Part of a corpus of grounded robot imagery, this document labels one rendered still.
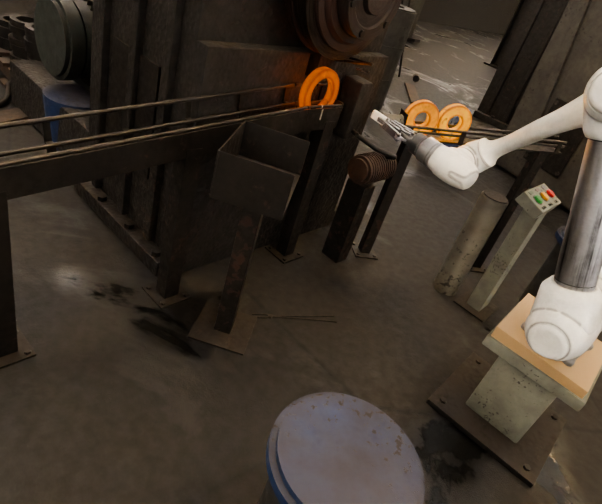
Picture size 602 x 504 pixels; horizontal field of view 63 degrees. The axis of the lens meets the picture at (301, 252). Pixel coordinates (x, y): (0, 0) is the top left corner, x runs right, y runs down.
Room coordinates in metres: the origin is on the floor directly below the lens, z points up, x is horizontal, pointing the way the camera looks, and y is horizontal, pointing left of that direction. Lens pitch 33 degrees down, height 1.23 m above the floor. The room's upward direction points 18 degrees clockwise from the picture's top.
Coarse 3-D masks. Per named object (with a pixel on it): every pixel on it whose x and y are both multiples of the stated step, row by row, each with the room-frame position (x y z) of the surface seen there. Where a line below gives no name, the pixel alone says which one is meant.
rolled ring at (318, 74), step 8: (312, 72) 1.77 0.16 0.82; (320, 72) 1.77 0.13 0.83; (328, 72) 1.80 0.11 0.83; (312, 80) 1.74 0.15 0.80; (320, 80) 1.78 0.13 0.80; (328, 80) 1.85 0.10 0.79; (336, 80) 1.85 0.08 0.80; (304, 88) 1.74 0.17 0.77; (312, 88) 1.75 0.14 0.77; (328, 88) 1.87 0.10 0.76; (336, 88) 1.86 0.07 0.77; (304, 96) 1.73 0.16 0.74; (328, 96) 1.86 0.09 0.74; (336, 96) 1.88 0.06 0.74; (304, 104) 1.74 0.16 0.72; (320, 104) 1.84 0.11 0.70
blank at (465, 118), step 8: (456, 104) 2.15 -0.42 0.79; (440, 112) 2.14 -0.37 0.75; (448, 112) 2.12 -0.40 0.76; (456, 112) 2.14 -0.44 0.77; (464, 112) 2.15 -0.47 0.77; (440, 120) 2.12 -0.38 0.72; (448, 120) 2.13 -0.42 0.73; (464, 120) 2.16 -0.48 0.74; (448, 128) 2.14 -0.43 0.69; (456, 128) 2.16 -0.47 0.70; (464, 128) 2.16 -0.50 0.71
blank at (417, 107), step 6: (414, 102) 2.09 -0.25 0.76; (420, 102) 2.08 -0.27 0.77; (426, 102) 2.09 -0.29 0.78; (408, 108) 2.08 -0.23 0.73; (414, 108) 2.07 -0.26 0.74; (420, 108) 2.08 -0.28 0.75; (426, 108) 2.09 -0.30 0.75; (432, 108) 2.10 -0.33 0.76; (408, 114) 2.07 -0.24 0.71; (414, 114) 2.07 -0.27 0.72; (432, 114) 2.10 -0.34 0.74; (438, 114) 2.11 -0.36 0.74; (408, 120) 2.07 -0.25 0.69; (414, 120) 2.08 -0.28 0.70; (426, 120) 2.12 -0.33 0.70; (432, 120) 2.11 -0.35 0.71; (438, 120) 2.12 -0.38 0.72; (426, 126) 2.10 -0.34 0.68; (432, 126) 2.11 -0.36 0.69
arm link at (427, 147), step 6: (432, 138) 1.66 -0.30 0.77; (420, 144) 1.64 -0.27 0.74; (426, 144) 1.63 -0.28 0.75; (432, 144) 1.62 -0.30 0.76; (438, 144) 1.63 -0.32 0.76; (420, 150) 1.62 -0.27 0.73; (426, 150) 1.61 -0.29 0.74; (432, 150) 1.61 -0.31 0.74; (420, 156) 1.62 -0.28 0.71; (426, 156) 1.61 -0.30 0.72; (426, 162) 1.61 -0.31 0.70
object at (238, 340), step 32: (256, 128) 1.38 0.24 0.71; (224, 160) 1.12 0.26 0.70; (256, 160) 1.38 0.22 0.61; (288, 160) 1.38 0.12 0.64; (224, 192) 1.12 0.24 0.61; (256, 192) 1.12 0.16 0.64; (288, 192) 1.12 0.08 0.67; (256, 224) 1.25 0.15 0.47; (224, 288) 1.25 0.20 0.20; (224, 320) 1.25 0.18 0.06
